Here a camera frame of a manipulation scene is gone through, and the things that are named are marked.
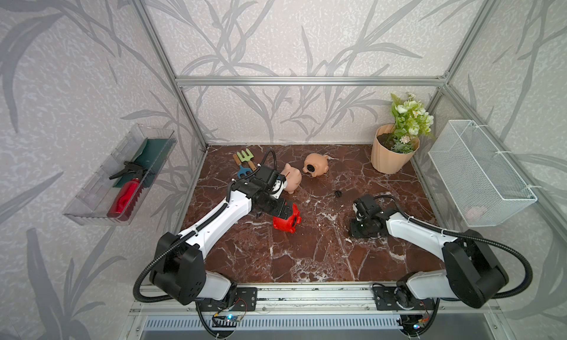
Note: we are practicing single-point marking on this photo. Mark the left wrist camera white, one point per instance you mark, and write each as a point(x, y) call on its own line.
point(279, 186)

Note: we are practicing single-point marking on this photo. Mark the pink piggy bank far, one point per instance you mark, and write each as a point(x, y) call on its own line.
point(293, 178)

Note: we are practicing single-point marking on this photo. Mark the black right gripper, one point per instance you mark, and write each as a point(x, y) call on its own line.
point(354, 233)

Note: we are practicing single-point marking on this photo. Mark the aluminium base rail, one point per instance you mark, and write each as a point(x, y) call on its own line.
point(350, 310)

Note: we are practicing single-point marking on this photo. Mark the pink object in basket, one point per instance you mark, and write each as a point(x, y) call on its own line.
point(475, 213)

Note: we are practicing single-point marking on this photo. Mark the green trowel in tray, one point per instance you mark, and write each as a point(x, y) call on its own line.
point(146, 164)

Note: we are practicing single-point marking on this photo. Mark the artificial green white plant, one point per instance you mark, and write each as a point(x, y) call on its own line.
point(411, 121)

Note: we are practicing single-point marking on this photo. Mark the blue toy garden fork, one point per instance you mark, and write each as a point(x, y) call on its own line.
point(243, 170)

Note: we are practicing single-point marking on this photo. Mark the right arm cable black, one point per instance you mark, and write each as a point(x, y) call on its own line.
point(491, 244)

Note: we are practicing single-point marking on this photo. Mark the red piggy bank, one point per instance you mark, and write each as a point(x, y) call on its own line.
point(290, 218)

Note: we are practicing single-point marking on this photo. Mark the white wire mesh basket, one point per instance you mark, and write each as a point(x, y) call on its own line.
point(477, 173)

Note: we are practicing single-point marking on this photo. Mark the red spray bottle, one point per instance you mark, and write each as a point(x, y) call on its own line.
point(123, 205)

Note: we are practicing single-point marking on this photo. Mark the clear plastic wall tray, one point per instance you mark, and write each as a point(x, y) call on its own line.
point(112, 196)

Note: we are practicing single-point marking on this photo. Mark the green toy garden rake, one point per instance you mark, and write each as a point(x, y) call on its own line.
point(246, 156)

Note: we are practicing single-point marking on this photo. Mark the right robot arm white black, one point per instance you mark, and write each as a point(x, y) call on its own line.
point(472, 273)

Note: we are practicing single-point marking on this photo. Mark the aluminium frame crossbar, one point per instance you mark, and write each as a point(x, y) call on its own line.
point(310, 81)

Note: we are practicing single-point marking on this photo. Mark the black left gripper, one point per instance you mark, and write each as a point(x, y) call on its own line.
point(278, 211)

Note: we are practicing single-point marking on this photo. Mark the peach flower pot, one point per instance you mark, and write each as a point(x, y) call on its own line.
point(386, 161)

